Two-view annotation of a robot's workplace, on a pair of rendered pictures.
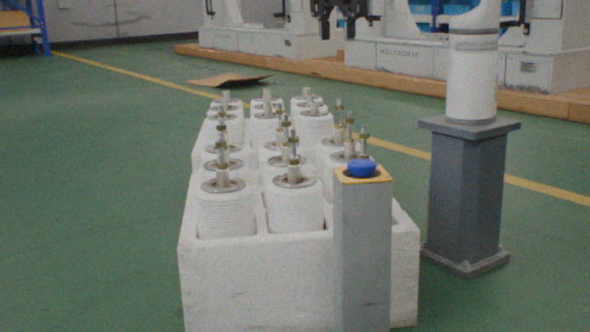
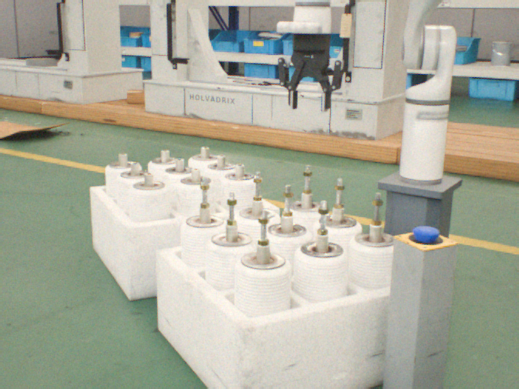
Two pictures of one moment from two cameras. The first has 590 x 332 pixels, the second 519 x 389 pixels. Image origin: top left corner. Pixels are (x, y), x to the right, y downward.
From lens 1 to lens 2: 0.54 m
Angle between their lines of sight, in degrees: 22
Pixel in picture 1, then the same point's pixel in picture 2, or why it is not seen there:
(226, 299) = (281, 372)
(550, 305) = (509, 336)
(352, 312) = (421, 363)
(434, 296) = not seen: hidden behind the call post
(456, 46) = (417, 115)
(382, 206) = (449, 267)
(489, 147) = (445, 204)
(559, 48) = (381, 96)
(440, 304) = not seen: hidden behind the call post
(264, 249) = (316, 318)
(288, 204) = (327, 272)
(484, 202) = not seen: hidden behind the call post
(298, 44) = (82, 86)
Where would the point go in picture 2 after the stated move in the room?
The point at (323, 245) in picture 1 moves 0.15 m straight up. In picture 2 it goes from (361, 308) to (367, 224)
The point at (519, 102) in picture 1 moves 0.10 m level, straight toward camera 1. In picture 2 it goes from (348, 148) to (351, 153)
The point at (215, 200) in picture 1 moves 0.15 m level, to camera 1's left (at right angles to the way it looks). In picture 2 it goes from (269, 276) to (179, 290)
